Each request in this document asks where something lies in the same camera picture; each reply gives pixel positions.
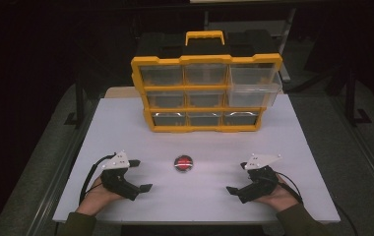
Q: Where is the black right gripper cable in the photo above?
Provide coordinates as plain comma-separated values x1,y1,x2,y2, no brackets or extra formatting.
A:
275,179,360,236

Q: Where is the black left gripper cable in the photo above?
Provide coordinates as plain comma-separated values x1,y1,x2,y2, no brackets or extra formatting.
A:
78,152,118,205

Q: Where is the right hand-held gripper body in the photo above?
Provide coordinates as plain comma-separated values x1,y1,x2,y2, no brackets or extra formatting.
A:
237,153,282,205

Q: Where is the black metal stand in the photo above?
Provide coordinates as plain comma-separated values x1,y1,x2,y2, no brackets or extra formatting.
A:
63,78,89,128
343,65,373,128

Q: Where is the clear plastic drawer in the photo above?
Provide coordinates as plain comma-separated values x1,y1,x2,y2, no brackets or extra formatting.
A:
227,62,283,108

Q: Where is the group of clear small drawers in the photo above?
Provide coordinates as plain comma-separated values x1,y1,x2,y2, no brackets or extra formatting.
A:
138,63,262,128

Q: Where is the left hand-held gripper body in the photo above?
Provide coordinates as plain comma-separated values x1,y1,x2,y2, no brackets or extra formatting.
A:
99,149,141,202

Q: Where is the yellow black organizer cabinet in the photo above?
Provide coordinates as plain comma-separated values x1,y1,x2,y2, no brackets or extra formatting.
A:
130,29,283,134

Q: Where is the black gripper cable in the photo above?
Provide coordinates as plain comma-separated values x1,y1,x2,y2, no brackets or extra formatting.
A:
78,152,118,205
275,179,360,236

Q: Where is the person's left hand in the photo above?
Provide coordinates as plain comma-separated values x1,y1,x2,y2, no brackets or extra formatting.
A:
76,176,126,217

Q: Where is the person's right hand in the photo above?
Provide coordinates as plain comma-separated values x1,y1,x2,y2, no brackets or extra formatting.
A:
253,174,300,214

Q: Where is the aluminium frame rail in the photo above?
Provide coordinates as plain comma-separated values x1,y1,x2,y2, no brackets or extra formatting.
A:
31,109,93,236
334,96,374,207

